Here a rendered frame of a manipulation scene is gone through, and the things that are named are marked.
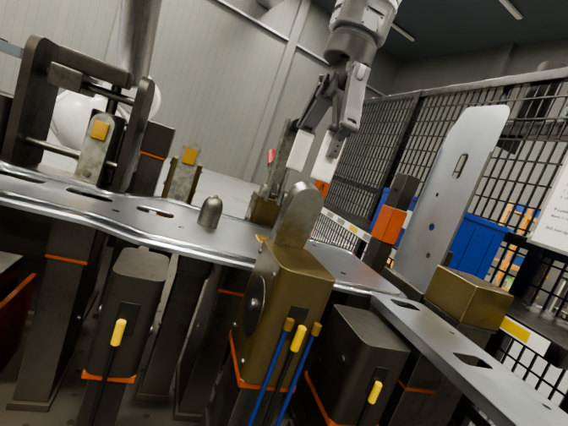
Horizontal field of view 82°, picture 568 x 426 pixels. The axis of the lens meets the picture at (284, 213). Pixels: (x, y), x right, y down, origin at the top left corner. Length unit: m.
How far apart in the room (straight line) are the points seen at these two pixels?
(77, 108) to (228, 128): 10.50
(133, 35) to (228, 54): 10.62
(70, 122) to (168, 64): 10.13
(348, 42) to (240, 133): 11.26
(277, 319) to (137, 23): 0.94
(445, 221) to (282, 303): 0.42
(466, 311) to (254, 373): 0.33
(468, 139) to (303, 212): 0.41
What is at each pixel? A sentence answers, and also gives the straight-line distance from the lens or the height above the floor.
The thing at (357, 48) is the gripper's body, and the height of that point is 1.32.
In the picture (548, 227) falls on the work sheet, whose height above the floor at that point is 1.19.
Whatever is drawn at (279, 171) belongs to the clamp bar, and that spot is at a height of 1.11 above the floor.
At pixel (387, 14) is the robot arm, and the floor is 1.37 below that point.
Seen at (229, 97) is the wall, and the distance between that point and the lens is 11.62.
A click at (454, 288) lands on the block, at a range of 0.57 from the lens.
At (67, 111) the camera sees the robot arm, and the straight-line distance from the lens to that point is 1.21.
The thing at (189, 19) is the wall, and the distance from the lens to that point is 11.59.
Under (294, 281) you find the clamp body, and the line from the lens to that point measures 0.30.
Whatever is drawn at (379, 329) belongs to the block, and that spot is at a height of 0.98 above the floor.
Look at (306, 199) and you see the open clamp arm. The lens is 0.35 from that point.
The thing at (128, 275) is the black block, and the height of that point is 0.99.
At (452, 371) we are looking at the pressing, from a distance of 0.39.
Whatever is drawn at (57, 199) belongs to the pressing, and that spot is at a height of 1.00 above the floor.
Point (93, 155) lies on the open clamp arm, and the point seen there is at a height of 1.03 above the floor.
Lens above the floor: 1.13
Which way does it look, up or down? 8 degrees down
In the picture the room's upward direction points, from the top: 20 degrees clockwise
